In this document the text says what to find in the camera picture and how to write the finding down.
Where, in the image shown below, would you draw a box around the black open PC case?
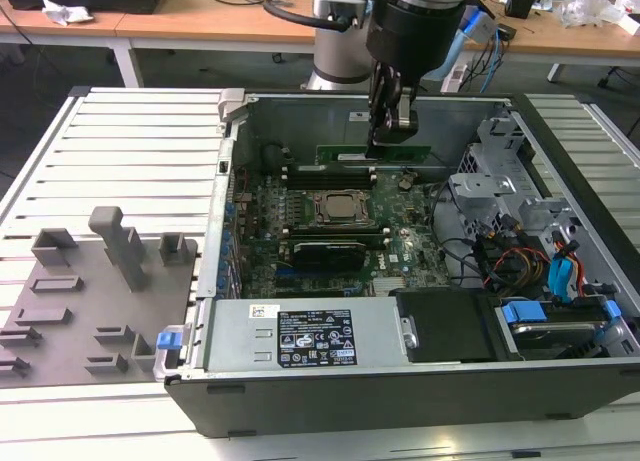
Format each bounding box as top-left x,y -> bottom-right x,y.
164,88 -> 640,440

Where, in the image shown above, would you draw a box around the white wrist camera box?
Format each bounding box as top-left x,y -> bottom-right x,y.
458,8 -> 499,48

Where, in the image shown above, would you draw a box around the green motherboard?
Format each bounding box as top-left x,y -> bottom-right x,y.
232,168 -> 451,300

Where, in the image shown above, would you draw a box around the crumpled white paper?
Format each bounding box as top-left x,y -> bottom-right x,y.
41,0 -> 95,27

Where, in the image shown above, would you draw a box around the grey case corner latch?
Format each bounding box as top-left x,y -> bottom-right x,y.
218,88 -> 247,123

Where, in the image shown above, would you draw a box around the silver power supply unit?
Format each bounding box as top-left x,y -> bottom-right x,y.
203,296 -> 414,375

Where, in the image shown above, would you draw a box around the blue cable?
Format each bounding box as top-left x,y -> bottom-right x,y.
485,15 -> 505,95

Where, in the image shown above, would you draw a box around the silver metal drive cage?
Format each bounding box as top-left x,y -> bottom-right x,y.
447,114 -> 587,243

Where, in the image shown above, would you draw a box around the black plastic shroud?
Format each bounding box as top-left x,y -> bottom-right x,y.
392,288 -> 526,365

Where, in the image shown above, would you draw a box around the empty RAM slots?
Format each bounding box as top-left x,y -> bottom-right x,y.
282,224 -> 395,248

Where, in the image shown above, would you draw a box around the black graphics card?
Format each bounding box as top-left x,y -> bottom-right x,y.
289,239 -> 370,273

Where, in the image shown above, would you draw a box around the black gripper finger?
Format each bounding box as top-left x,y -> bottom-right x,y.
368,61 -> 401,150
385,83 -> 420,146

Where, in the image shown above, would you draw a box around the small black box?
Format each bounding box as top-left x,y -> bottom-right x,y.
504,0 -> 539,19

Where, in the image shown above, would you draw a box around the grey parts rack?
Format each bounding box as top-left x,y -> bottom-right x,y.
0,205 -> 202,390

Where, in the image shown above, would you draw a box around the blue flat data wire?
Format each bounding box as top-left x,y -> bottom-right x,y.
547,257 -> 585,303

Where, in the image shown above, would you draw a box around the clear plastic bags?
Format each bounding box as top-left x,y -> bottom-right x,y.
557,0 -> 627,30

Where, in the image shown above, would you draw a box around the red and yellow wire bundle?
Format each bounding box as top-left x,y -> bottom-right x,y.
479,244 -> 552,288

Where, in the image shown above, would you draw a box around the wooden desk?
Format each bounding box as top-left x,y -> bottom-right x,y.
0,0 -> 640,57

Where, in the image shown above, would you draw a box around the installed RAM stick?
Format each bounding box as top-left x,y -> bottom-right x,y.
287,163 -> 376,178

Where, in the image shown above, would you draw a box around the white power strip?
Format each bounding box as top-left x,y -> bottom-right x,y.
439,62 -> 470,94

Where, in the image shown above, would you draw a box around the hard disk in blue carrier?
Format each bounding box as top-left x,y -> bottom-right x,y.
501,300 -> 622,361

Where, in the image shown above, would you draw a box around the green RAM stick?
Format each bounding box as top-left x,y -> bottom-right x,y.
315,143 -> 433,166

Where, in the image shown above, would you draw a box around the black camera cable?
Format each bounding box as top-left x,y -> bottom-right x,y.
262,0 -> 351,33

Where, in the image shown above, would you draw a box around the CPU socket with metal cover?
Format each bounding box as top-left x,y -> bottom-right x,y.
304,188 -> 381,230

